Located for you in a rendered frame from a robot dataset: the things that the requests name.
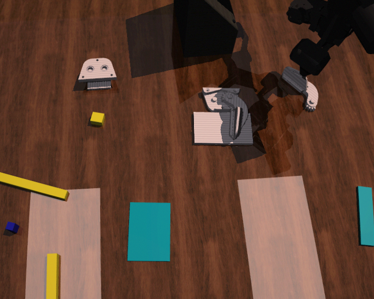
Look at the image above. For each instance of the teal rectangular plate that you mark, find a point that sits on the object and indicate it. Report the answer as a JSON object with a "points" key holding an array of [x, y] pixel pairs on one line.
{"points": [[149, 232]]}

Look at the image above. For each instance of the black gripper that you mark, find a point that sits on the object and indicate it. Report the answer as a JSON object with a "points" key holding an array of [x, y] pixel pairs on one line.
{"points": [[312, 57]]}

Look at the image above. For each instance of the pink rectangular plate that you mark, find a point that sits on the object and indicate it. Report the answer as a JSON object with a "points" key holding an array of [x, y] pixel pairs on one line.
{"points": [[213, 128]]}

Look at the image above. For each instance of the pink trapezoid plate with holes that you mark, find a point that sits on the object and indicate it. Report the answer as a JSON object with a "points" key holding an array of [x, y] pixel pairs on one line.
{"points": [[213, 99]]}

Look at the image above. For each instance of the small blue cube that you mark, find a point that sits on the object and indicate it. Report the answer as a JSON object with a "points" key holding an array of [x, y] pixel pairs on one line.
{"points": [[12, 227]]}

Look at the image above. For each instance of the pink plate with two round holes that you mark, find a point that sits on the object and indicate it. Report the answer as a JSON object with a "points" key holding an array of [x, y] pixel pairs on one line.
{"points": [[97, 74]]}

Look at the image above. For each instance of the yellow flat bar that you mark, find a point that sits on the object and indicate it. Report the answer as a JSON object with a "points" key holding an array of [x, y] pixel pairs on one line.
{"points": [[33, 186]]}

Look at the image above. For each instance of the teal rectangular block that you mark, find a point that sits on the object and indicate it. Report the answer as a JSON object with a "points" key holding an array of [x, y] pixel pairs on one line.
{"points": [[366, 219]]}

